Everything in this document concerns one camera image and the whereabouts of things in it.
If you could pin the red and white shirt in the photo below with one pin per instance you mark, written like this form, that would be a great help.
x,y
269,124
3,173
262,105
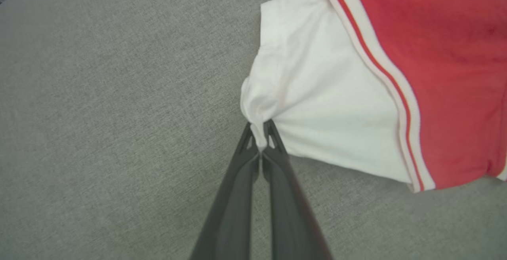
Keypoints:
x,y
317,74

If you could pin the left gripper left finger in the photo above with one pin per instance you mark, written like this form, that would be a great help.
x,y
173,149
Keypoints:
x,y
231,204

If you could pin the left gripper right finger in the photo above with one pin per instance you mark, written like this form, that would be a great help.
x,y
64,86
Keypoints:
x,y
289,208

